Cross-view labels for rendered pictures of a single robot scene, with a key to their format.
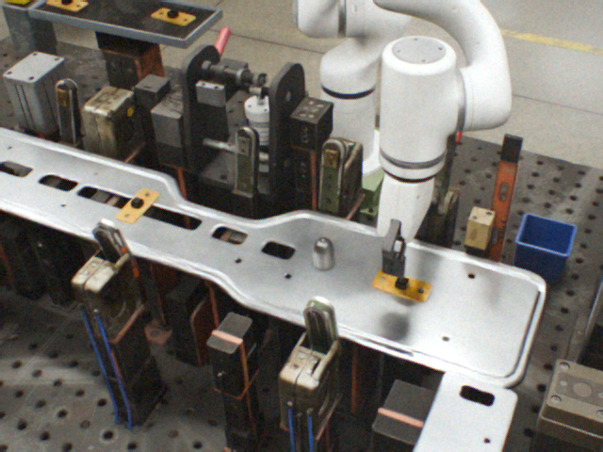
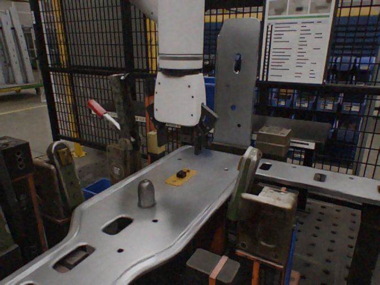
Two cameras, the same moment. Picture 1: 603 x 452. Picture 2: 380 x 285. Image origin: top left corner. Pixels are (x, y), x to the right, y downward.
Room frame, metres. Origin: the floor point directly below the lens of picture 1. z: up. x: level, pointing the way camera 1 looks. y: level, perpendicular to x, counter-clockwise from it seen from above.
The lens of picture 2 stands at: (0.71, 0.44, 1.28)
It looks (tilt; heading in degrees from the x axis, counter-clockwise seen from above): 20 degrees down; 274
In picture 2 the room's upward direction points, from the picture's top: straight up
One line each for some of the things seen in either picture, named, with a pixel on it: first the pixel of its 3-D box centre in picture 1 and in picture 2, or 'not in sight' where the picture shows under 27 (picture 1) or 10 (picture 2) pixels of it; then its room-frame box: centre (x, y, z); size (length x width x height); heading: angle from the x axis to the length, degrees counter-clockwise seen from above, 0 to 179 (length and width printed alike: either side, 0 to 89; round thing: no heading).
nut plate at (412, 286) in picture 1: (401, 283); (181, 175); (0.77, -0.14, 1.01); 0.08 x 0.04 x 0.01; 64
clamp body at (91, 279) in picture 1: (122, 340); not in sight; (0.79, 0.31, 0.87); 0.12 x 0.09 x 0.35; 154
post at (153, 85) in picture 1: (168, 167); not in sight; (1.21, 0.28, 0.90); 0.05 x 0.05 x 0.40; 64
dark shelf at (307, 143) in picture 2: not in sight; (195, 118); (0.76, -0.61, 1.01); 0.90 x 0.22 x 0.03; 154
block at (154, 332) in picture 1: (157, 266); not in sight; (0.99, 0.28, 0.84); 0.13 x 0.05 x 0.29; 154
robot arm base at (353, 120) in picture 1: (348, 118); not in sight; (1.39, -0.10, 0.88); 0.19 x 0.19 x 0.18
